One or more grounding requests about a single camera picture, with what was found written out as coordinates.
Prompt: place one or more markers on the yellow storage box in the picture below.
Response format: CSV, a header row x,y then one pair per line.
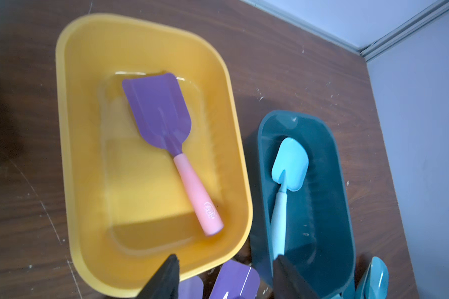
x,y
127,210

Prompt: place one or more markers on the purple square shovel pink handle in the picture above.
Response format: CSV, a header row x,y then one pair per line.
x,y
163,121

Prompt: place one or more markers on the teal shovel leftmost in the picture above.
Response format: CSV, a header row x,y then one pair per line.
x,y
375,282

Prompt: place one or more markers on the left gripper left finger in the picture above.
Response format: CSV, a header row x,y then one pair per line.
x,y
164,283

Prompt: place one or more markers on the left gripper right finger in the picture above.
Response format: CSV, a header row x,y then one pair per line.
x,y
288,283

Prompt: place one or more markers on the dark teal storage box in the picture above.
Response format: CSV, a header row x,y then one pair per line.
x,y
319,236

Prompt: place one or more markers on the teal round shovel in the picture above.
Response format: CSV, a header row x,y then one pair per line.
x,y
289,171

